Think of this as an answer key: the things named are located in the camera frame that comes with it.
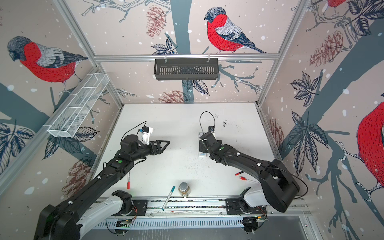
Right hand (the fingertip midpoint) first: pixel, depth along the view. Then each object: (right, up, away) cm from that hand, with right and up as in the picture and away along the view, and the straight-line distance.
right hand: (207, 143), depth 88 cm
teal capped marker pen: (-21, -26, -12) cm, 36 cm away
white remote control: (-4, -7, +2) cm, 8 cm away
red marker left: (-45, -21, -6) cm, 50 cm away
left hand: (-24, +3, -11) cm, 27 cm away
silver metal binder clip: (-13, -18, -18) cm, 29 cm away
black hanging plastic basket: (-14, +51, +19) cm, 56 cm away
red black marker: (+18, -17, -3) cm, 25 cm away
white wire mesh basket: (-71, +23, -9) cm, 75 cm away
